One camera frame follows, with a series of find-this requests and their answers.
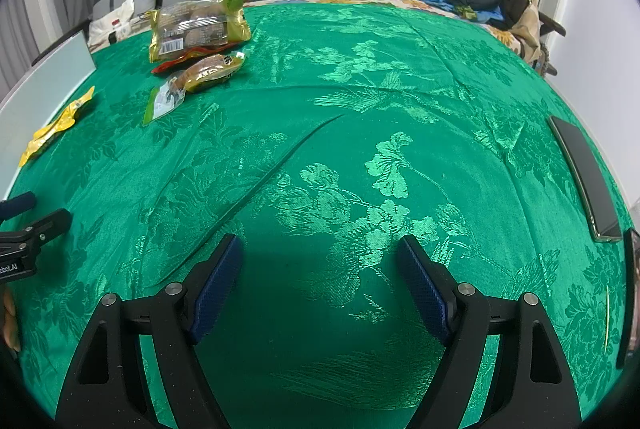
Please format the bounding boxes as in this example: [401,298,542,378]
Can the white side panel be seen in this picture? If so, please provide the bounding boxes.
[0,32,97,195]

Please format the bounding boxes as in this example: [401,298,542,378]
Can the large gold green snack packet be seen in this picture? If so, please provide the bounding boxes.
[149,0,251,64]

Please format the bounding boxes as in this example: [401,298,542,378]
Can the green white snack packet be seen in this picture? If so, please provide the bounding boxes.
[142,83,187,126]

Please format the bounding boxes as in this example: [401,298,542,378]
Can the flat red snack packet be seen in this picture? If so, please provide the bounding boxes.
[151,43,236,76]

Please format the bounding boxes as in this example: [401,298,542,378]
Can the black smartphone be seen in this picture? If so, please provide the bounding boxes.
[547,115,622,242]

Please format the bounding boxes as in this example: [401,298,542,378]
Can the dark framed tablet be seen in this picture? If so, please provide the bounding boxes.
[616,229,640,370]

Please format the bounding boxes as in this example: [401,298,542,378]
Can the dark wooden chair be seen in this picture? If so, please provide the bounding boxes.
[535,12,568,77]

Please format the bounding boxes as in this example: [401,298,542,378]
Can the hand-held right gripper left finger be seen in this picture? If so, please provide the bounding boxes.
[55,233,244,429]

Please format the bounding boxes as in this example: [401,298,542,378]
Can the green brocade bedspread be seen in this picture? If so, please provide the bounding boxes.
[0,2,633,429]

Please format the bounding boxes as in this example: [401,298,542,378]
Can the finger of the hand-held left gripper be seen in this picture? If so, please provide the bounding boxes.
[0,192,37,221]
[0,208,73,255]

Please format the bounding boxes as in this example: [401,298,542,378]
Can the plain yellow snack packet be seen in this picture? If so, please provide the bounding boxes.
[19,86,96,167]

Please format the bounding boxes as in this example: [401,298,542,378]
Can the white plastic bag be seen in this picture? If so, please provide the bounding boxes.
[87,0,151,50]

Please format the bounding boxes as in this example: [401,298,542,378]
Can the thin yellow stick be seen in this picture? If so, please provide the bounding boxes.
[602,286,611,354]

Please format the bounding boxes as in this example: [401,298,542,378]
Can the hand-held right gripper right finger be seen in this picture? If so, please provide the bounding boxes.
[397,234,583,429]

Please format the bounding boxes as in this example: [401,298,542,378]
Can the person's left hand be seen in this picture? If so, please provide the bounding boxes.
[0,286,22,355]

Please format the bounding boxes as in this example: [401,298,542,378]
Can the clear chicken leg packet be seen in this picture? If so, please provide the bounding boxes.
[167,50,248,95]

